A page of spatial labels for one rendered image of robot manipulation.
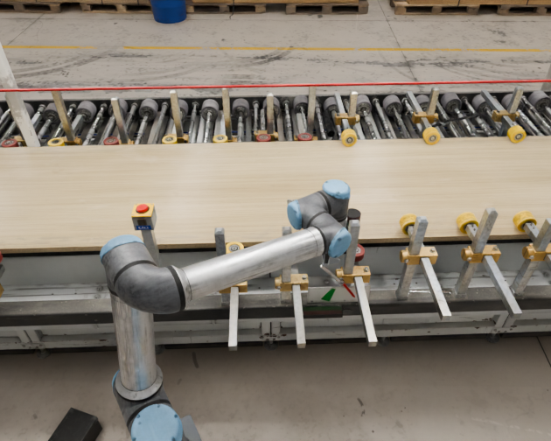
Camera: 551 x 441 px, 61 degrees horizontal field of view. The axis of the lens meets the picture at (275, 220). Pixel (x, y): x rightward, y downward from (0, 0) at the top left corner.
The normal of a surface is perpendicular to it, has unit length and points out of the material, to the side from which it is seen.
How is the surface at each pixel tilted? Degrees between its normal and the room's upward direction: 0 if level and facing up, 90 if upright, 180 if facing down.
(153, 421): 5
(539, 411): 0
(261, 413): 0
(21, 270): 90
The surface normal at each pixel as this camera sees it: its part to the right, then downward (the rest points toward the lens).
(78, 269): 0.04, 0.66
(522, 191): 0.00, -0.75
